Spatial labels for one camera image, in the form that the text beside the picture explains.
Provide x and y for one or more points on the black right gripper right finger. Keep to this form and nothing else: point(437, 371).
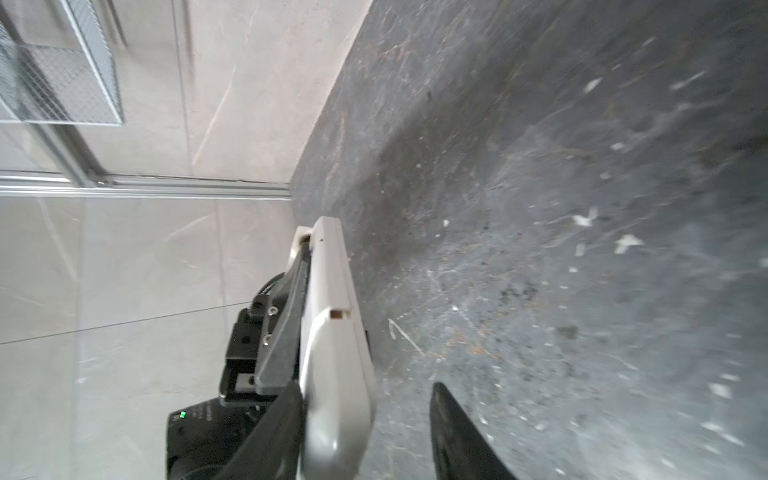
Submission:
point(459, 450)

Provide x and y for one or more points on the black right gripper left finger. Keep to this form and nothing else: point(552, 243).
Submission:
point(271, 450)

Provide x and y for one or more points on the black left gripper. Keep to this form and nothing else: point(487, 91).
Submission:
point(262, 357)

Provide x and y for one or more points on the white remote control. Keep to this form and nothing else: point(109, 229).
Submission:
point(336, 374)

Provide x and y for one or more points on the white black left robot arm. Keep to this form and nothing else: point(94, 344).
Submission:
point(254, 427)

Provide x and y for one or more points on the aluminium frame profile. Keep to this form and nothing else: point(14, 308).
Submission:
point(76, 176)

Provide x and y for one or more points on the white wire mesh basket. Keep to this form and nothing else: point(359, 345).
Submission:
point(57, 65)

